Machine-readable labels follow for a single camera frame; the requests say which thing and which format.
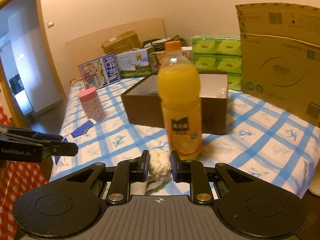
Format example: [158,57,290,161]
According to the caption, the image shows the pink lidded patterned cup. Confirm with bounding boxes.
[78,87,107,122]

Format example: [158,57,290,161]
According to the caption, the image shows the blue white wipe packets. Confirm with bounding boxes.
[53,119,97,170]

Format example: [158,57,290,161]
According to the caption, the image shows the orange juice bottle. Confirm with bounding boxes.
[157,41,202,160]

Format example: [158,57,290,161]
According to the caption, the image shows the red checkered cloth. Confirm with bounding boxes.
[0,106,49,240]

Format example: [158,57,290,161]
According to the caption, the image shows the wooden door frame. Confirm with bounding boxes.
[0,0,68,128]

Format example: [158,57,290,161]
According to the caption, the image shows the white photo printed box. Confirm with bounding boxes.
[182,46,193,61]

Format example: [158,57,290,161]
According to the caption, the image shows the orange red carton box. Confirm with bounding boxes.
[149,50,167,73]

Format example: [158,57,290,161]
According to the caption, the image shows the green milk carton box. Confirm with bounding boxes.
[116,47,157,79]

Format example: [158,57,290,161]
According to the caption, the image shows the brown cardboard box at back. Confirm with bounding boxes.
[101,30,141,55]

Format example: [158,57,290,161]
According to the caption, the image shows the brown open storage box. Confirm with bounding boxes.
[120,71,229,136]

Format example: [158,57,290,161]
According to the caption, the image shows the green tissue pack stack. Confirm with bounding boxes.
[191,36,242,91]

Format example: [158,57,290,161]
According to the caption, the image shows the blue checkered bed sheet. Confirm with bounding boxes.
[51,78,319,197]

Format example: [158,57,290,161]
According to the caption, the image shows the black bag pile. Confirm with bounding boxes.
[141,35,188,51]

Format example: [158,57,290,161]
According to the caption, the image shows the large brown cardboard box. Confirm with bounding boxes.
[236,3,320,126]

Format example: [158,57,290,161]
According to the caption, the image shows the white wall switch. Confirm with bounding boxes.
[47,21,54,28]

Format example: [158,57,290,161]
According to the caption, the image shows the wooden headboard panel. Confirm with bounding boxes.
[64,17,168,81]

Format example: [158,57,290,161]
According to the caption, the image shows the blue milk carton box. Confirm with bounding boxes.
[78,53,121,89]

